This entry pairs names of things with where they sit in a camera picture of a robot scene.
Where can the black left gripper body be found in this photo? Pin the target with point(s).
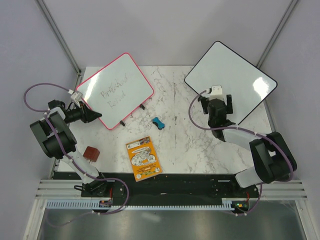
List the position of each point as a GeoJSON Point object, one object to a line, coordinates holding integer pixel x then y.
{"type": "Point", "coordinates": [74, 115]}

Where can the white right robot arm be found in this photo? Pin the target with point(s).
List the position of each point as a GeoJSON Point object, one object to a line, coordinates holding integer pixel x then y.
{"type": "Point", "coordinates": [272, 158]}

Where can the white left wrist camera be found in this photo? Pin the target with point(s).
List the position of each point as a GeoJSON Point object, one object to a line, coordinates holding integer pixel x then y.
{"type": "Point", "coordinates": [76, 97]}

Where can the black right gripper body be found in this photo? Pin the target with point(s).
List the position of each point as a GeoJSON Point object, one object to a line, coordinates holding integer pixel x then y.
{"type": "Point", "coordinates": [229, 107]}

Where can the blue whiteboard eraser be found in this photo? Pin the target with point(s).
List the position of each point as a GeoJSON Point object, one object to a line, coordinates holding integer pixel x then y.
{"type": "Point", "coordinates": [158, 123]}

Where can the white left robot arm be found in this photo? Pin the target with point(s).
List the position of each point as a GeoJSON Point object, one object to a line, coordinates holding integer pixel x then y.
{"type": "Point", "coordinates": [57, 141]}

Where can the red-brown plug adapter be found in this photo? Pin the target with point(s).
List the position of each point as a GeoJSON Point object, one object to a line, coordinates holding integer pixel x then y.
{"type": "Point", "coordinates": [91, 154]}

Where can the white cable duct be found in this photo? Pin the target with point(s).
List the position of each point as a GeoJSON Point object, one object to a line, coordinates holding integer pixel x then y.
{"type": "Point", "coordinates": [95, 204]}

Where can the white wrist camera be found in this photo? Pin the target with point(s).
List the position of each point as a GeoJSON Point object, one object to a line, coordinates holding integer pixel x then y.
{"type": "Point", "coordinates": [76, 97]}
{"type": "Point", "coordinates": [215, 92]}

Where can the orange booklet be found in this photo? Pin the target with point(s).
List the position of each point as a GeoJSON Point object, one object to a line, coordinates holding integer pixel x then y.
{"type": "Point", "coordinates": [143, 158]}

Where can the aluminium rail frame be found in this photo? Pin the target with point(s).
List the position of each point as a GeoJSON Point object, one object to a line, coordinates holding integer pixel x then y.
{"type": "Point", "coordinates": [228, 87]}

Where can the black framed whiteboard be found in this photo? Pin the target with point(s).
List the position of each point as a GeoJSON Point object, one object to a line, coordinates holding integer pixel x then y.
{"type": "Point", "coordinates": [247, 85]}

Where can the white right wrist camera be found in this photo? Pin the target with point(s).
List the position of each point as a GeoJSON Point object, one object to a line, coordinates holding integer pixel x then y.
{"type": "Point", "coordinates": [215, 92]}

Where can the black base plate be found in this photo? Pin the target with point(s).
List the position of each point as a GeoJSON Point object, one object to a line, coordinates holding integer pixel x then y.
{"type": "Point", "coordinates": [172, 188]}

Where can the pink framed whiteboard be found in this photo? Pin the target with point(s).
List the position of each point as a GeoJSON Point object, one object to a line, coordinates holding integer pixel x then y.
{"type": "Point", "coordinates": [116, 90]}

